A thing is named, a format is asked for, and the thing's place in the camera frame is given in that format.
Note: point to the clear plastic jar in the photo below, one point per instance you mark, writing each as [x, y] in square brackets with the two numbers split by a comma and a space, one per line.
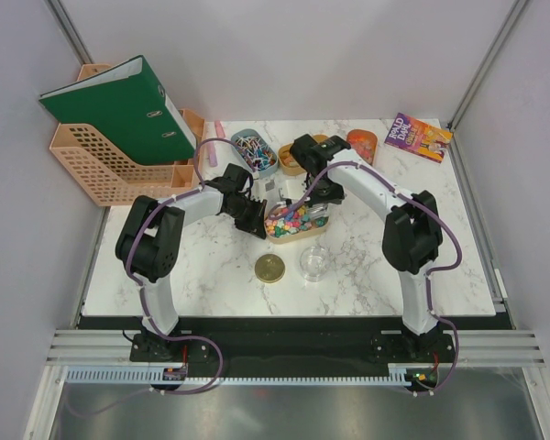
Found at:
[314, 262]

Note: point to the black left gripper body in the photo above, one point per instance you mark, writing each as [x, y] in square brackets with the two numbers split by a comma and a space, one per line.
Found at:
[246, 212]

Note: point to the gold jar lid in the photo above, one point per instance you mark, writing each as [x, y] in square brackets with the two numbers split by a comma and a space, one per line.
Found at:
[269, 268]

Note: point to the grey tray of lollipops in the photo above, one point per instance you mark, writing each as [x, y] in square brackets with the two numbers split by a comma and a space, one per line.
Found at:
[255, 152]

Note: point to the green ring binder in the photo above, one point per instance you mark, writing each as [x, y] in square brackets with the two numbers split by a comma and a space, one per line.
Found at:
[128, 105]

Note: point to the peach desk organizer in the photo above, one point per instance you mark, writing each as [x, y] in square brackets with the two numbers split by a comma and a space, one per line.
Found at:
[107, 174]

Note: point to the silver metal scoop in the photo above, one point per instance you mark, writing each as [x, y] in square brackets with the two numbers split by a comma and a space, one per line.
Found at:
[319, 214]

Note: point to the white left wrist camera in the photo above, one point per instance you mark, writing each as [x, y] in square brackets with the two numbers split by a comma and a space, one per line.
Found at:
[290, 191]

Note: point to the beige tray of star candies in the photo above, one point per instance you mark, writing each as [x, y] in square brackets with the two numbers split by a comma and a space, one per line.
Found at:
[283, 226]

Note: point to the tan tray of popsicle candies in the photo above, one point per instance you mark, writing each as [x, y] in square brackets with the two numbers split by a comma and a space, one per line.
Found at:
[288, 163]

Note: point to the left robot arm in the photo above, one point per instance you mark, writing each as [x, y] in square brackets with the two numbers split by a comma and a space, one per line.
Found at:
[149, 242]

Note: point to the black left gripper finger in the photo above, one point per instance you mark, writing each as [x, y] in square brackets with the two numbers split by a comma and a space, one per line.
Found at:
[258, 232]
[258, 214]

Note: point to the orange tray of gummies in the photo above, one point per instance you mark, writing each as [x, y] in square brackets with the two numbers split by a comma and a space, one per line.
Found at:
[364, 143]

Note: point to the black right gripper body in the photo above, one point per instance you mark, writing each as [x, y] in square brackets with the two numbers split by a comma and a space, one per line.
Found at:
[325, 192]

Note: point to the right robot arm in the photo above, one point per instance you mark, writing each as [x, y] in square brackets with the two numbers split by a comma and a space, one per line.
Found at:
[411, 235]

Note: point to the Roald Dahl book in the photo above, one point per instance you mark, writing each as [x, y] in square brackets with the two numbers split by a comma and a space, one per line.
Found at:
[412, 135]

